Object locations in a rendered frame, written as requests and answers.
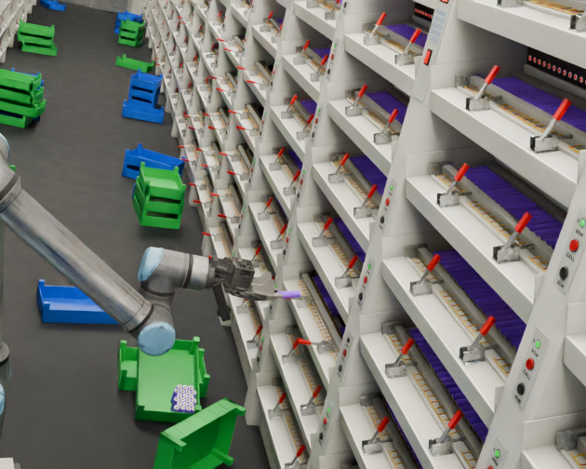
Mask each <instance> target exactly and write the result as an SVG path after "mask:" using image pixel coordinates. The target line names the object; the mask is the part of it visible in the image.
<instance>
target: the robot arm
mask: <svg viewBox="0 0 586 469"><path fill-rule="evenodd" d="M9 155H10V151H9V147H8V144H7V140H6V139H5V137H4V136H3V135H2V134H1V133H0V432H1V425H2V420H3V414H4V409H5V404H6V399H7V389H8V384H9V381H10V376H11V368H10V364H9V348H8V347H7V345H6V344H4V343H3V342H2V310H3V272H4V235H5V226H6V227H8V228H9V229H10V230H11V231H12V232H13V233H14V234H16V235H17V236H18V237H19V238H20V239H22V240H23V241H24V242H25V243H26V244H27V245H29V246H30V247H31V248H32V249H33V250H34V251H36V252H37V253H38V254H39V255H40V256H41V257H43V258H44V259H45V260H46V261H47V262H49V263H50V264H51V265H52V266H53V267H54V268H55V269H57V270H58V271H59V272H60V273H61V274H62V275H64V276H65V277H66V278H67V279H68V280H69V281H71V282H72V283H73V284H74V285H75V286H76V287H78V288H79V289H80V290H81V291H82V292H84V293H85V294H86V295H87V296H88V297H89V298H90V299H91V300H92V301H93V302H94V303H96V304H97V305H98V306H99V307H100V308H101V309H102V310H103V311H105V312H106V313H107V314H108V315H109V316H111V317H112V318H113V319H114V320H115V321H116V322H118V323H119V324H120V325H121V326H122V327H123V328H124V330H125V331H127V332H128V333H129V334H130V335H131V336H132V337H133V338H135V339H136V340H137V343H138V347H139V348H140V349H141V351H142V352H143V353H144V354H146V355H151V356H158V355H163V354H165V353H167V352H168V351H169V350H170V349H171V348H172V347H173V345H174V342H175V337H176V331H175V329H174V326H173V321H172V315H171V310H170V309H171V304H172V302H173V298H174V294H175V290H176V288H186V289H190V290H196V291H202V290H203V289H204V288H207V289H210V287H212V289H213V293H214V296H215V299H216V303H217V305H218V309H217V313H218V316H219V317H221V320H222V321H223V322H225V321H228V320H231V316H230V314H231V308H230V307H229V306H228V305H227V302H226V300H225V296H224V293H223V289H222V286H221V282H222V284H223V286H224V290H225V292H226V293H230V294H231V295H233V296H235V297H238V298H244V299H248V300H252V301H270V300H276V299H280V298H283V296H284V295H283V294H278V293H276V292H278V291H282V290H280V289H277V288H275V287H274V280H273V279H272V274H271V273H270V272H267V271H266V272H264V273H263V274H262V275H261V276H260V277H255V276H254V274H255V269H254V267H253V264H252V262H251V260H246V259H241V258H236V257H232V259H230V260H229V261H226V260H222V259H218V257H217V256H215V255H212V256H211V259H210V261H209V259H208V258H207V257H202V256H197V255H191V254H187V253H182V252H177V251H172V250H167V249H163V248H147V249H146V250H145V252H144V254H143V256H142V259H141V262H140V268H139V272H138V280H139V281H140V282H141V283H140V290H139V292H137V291H136V290H135V289H134V288H133V287H131V286H130V285H129V284H128V283H127V282H126V281H125V280H124V279H123V278H122V277H121V276H120V275H118V274H117V273H116V272H115V271H114V270H113V269H112V268H111V267H109V266H108V265H107V264H106V263H105V262H104V261H103V260H101V259H100V258H99V257H98V256H97V255H96V254H95V253H94V252H93V251H91V250H90V249H89V248H88V247H87V246H86V245H85V244H84V243H82V242H81V241H80V240H79V239H78V238H77V237H76V236H75V235H73V234H72V233H71V232H70V231H69V230H68V229H67V228H66V227H64V226H63V225H62V224H61V223H60V222H59V221H58V220H57V219H55V218H54V217H53V216H52V215H51V214H50V213H49V212H48V211H46V210H45V209H44V208H43V207H42V206H41V205H40V204H39V203H37V202H36V201H35V200H34V199H33V198H32V197H31V196H30V195H29V194H27V193H26V192H25V191H24V190H23V189H22V188H21V187H20V176H18V175H17V174H16V173H15V172H14V171H13V170H12V169H11V168H10V167H9V166H8V164H7V161H8V158H9Z"/></svg>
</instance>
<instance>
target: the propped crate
mask: <svg viewBox="0 0 586 469"><path fill-rule="evenodd" d="M198 344H199V337H193V340H192V341H184V340H175V342H174V345H173V347H172V348H171V349H170V350H169V351H168V352H167V353H165V354H163V355H158V356H151V355H146V354H144V353H143V352H142V351H141V349H140V348H139V347H138V352H137V378H136V402H135V420H144V421H157V422H182V421H184V420H186V419H187V418H189V417H191V416H193V415H194V414H196V413H197V412H199V411H201V406H200V394H199V359H198ZM179 384H180V385H181V386H183V385H187V386H188V387H189V386H190V385H191V386H192V387H193V389H194V390H195V391H196V395H195V399H196V404H195V406H194V413H184V412H172V411H171V410H170V409H171V406H172V404H171V403H170V400H171V397H172V395H173V392H174V389H176V388H177V385H179Z"/></svg>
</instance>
